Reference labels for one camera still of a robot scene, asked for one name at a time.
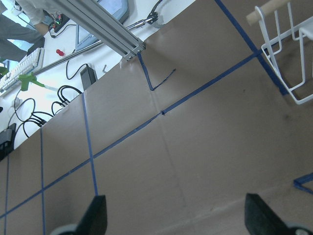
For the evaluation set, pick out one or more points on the aluminium frame post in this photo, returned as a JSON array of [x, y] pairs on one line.
[[67, 7]]

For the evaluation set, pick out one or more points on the white wire cup rack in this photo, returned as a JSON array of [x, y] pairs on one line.
[[287, 30]]

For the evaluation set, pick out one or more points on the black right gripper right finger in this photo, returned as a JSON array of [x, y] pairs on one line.
[[260, 219]]

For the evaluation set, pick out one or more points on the blue teach pendant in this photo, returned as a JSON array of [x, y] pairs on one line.
[[103, 19]]

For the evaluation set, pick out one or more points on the long reach grabber tool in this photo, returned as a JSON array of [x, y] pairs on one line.
[[31, 78]]

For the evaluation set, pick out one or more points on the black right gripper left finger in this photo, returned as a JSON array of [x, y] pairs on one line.
[[93, 222]]

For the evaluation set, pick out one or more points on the black power adapter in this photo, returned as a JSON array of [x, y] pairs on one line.
[[88, 77]]

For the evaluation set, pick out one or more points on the standing person grey jacket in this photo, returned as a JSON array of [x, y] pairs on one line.
[[14, 31]]

